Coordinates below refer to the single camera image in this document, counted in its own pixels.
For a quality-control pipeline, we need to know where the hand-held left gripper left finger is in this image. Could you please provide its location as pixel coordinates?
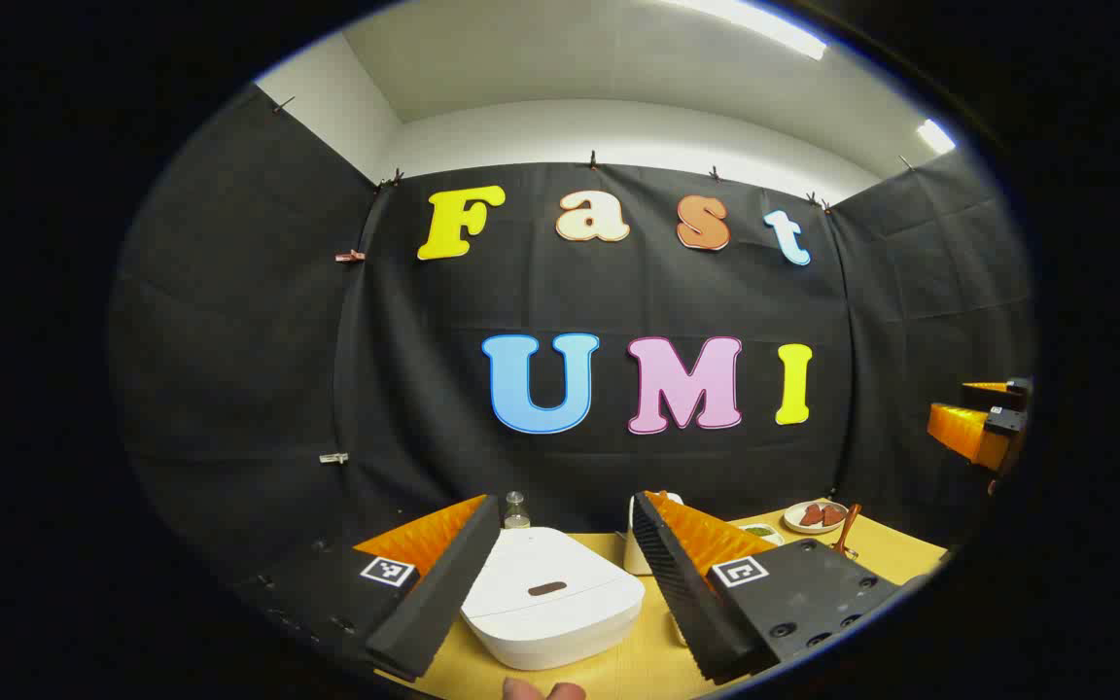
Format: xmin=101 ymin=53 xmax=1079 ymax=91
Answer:
xmin=229 ymin=494 xmax=503 ymax=683

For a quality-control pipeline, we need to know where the brown wooden spoon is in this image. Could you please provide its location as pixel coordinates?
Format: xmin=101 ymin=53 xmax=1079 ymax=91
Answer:
xmin=832 ymin=503 xmax=863 ymax=560

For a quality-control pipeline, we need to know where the round white plate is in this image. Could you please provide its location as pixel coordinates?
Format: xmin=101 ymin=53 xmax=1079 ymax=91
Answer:
xmin=782 ymin=501 xmax=850 ymax=536

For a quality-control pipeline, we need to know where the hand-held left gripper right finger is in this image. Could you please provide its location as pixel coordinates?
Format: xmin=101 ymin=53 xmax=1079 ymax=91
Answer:
xmin=630 ymin=490 xmax=911 ymax=684

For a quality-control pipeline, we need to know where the white rice cooker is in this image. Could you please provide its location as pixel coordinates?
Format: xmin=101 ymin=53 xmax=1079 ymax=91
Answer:
xmin=460 ymin=527 xmax=647 ymax=672

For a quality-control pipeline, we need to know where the row of black cloth clips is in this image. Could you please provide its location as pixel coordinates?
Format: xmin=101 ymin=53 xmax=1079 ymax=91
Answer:
xmin=273 ymin=95 xmax=916 ymax=215

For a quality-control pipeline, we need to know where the white toaster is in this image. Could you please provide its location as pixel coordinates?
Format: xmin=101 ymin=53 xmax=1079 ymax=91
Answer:
xmin=621 ymin=492 xmax=686 ymax=578

